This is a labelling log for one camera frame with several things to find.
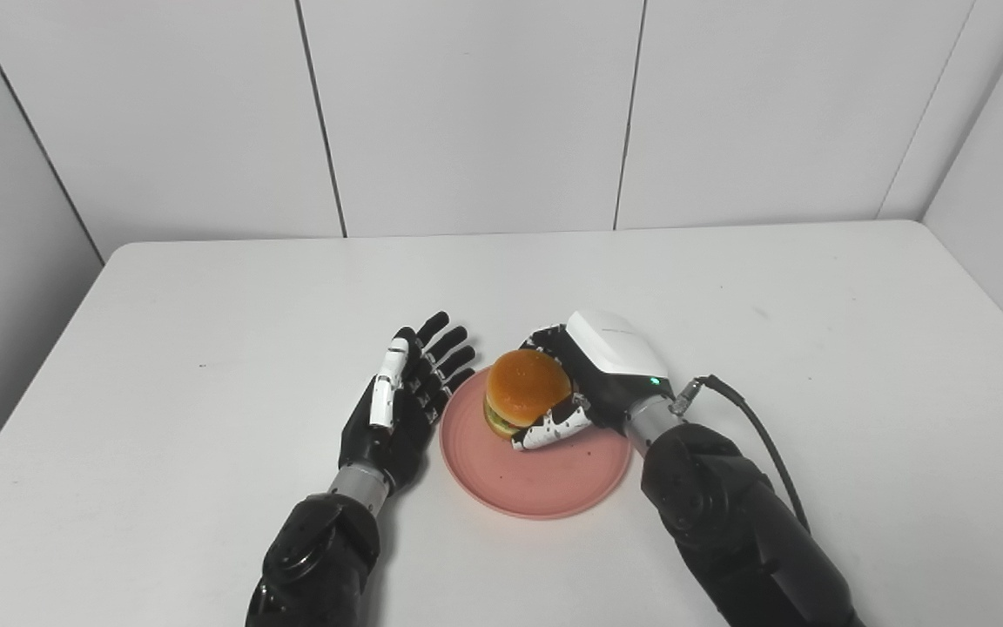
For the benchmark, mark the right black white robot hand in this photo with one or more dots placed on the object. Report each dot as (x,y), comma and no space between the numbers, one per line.
(610,374)

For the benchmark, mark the toy hamburger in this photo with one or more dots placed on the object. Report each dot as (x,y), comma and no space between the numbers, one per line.
(523,390)

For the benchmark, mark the pink round plate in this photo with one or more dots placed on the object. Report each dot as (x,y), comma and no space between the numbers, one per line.
(545,475)

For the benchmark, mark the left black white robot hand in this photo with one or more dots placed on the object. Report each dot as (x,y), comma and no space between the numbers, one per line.
(397,409)

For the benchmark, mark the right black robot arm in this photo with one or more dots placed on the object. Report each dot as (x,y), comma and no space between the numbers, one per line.
(728,522)

